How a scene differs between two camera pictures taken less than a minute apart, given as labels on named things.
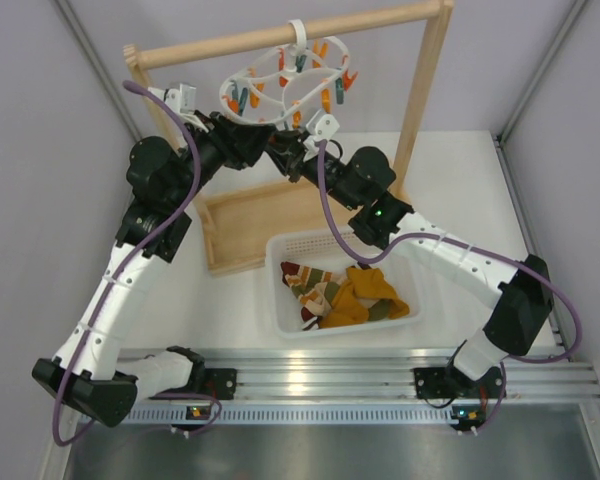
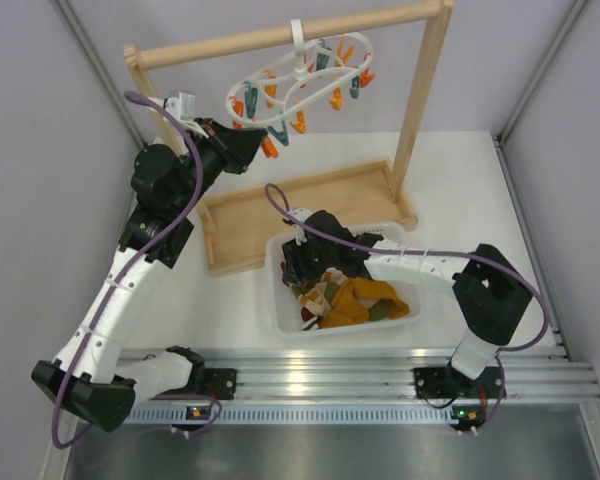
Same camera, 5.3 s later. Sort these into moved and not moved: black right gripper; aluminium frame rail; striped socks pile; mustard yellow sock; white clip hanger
Moved: black right gripper; white clip hanger
Not moved: mustard yellow sock; aluminium frame rail; striped socks pile
